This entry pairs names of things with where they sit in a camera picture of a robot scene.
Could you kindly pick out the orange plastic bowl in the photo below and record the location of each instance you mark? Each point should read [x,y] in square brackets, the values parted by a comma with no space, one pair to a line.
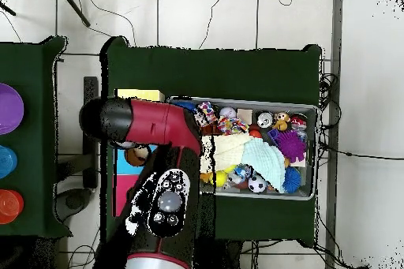
[11,206]

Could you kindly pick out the dark green side-table cloth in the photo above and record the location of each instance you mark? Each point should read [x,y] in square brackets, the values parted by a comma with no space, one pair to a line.
[41,155]

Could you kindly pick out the dark green tablecloth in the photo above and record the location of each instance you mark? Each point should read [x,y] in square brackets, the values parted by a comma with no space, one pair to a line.
[221,73]

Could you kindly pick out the white toy baseball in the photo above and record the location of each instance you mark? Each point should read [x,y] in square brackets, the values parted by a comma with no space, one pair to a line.
[227,112]

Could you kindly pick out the brown monkey plush toy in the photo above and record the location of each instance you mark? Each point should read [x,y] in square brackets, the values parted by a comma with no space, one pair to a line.
[281,120]

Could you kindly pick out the cream cloth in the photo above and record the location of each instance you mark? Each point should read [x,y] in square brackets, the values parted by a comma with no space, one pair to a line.
[227,149]

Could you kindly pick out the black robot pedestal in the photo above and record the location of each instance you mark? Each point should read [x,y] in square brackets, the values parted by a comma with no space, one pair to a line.
[227,256]

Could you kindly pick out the crumpled polka-dot paper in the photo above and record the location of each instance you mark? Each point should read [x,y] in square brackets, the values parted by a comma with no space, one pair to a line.
[206,112]
[230,125]

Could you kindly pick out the silver mesh bin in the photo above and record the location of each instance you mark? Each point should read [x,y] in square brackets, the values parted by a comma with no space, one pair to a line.
[306,190]

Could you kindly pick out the dark tripod leg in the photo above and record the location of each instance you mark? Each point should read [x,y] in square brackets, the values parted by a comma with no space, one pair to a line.
[75,8]
[8,9]

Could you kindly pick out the plain wooden block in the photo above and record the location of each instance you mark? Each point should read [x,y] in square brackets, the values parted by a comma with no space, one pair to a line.
[245,116]

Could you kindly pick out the mint green cloth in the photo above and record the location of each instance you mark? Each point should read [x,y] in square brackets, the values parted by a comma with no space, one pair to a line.
[265,158]

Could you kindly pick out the purple spiky ball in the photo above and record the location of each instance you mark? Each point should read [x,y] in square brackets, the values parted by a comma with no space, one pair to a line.
[290,146]

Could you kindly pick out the purple plastic bowl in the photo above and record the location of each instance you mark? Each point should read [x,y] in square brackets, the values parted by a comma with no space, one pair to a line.
[9,108]

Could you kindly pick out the silver drink can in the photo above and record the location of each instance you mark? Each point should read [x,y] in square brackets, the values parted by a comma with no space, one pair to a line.
[264,119]

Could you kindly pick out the wooden three-hole sorting box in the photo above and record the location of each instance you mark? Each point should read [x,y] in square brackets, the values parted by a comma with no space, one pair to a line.
[121,193]

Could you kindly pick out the blue plastic bowl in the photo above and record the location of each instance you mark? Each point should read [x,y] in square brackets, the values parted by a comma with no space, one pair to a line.
[6,161]

